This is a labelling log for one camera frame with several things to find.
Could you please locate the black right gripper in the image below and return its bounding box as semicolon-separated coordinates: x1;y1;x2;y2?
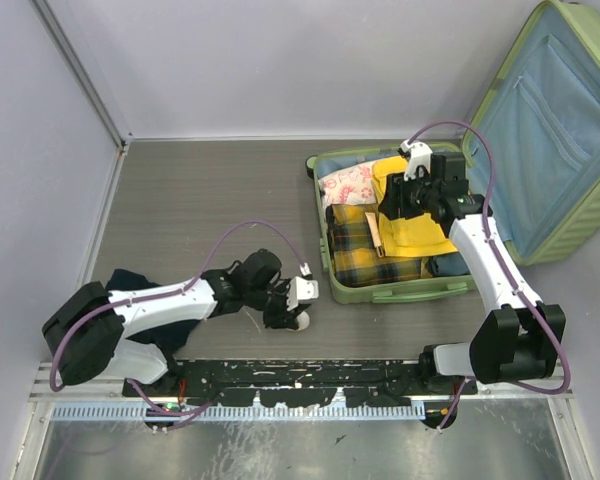
378;167;440;221

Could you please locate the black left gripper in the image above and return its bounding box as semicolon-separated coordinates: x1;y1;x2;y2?
246;277;303;329

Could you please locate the tan wooden block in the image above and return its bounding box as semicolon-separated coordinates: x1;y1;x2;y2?
365;211;385;258

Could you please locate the white oval soap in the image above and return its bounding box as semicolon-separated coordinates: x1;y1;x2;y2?
294;311;310;331

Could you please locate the yellow garment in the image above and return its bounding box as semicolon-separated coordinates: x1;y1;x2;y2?
372;156;457;258

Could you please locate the cream pink printed garment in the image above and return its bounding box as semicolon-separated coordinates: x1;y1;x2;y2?
318;161;376;208

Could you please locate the yellow plaid shirt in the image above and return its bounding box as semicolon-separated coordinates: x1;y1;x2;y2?
325;204;433;288

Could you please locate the grey blue garment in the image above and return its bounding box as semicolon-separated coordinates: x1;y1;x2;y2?
425;253;470;277

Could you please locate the navy blue garment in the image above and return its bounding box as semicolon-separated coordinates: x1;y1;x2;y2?
105;268;200;354

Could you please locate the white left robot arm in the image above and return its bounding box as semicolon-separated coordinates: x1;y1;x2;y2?
42;249;319;396

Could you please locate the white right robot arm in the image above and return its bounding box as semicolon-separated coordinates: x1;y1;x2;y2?
379;143;566;394

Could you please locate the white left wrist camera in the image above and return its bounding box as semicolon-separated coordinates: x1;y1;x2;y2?
286;277;319;311

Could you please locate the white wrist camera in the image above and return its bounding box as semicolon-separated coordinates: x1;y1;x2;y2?
398;140;433;181
286;277;319;311

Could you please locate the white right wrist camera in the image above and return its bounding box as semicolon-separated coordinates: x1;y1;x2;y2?
398;140;433;181

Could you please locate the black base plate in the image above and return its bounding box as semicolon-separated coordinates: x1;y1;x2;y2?
140;360;463;408

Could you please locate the aluminium rail frame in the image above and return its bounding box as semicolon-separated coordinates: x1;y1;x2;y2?
13;360;596;479

